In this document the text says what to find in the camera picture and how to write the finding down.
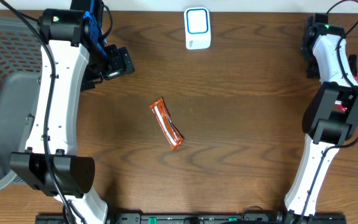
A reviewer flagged orange-red snack bar wrapper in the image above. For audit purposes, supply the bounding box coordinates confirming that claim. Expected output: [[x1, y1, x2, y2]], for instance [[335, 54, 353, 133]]
[[149, 97, 184, 151]]

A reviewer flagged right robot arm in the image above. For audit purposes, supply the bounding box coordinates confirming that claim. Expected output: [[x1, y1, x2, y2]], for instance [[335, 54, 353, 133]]
[[284, 13, 358, 222]]

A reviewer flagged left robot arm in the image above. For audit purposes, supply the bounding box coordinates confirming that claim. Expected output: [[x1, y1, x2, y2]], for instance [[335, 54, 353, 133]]
[[10, 0, 135, 223]]

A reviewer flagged grey plastic mesh basket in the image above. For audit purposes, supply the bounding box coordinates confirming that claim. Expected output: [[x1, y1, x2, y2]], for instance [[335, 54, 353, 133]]
[[0, 17, 42, 190]]

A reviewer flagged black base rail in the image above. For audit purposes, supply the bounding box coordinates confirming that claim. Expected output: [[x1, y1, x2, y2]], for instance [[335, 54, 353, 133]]
[[35, 211, 347, 224]]

